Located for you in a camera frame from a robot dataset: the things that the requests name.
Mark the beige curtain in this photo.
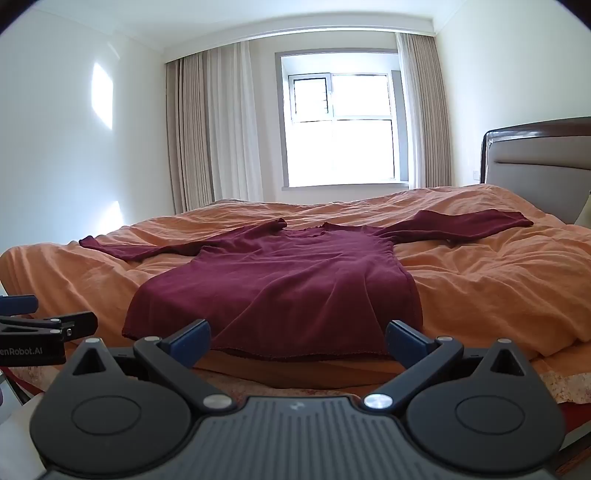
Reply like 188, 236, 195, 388
165, 50, 218, 216
416, 34, 454, 188

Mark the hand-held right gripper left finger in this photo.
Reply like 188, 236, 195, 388
60, 318, 232, 414

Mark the pale yellow pillow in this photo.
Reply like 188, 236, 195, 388
573, 190, 591, 227

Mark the padded headboard with wooden frame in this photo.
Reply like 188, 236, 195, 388
480, 117, 591, 223

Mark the maroon knit sweater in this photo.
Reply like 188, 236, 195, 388
78, 209, 534, 362

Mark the window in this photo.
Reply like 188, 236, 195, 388
275, 48, 411, 190

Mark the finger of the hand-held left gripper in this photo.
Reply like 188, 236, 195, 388
0, 295, 40, 316
0, 311, 99, 344

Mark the orange duvet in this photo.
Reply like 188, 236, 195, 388
0, 184, 591, 370

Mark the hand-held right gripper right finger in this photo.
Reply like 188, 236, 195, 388
363, 319, 536, 411

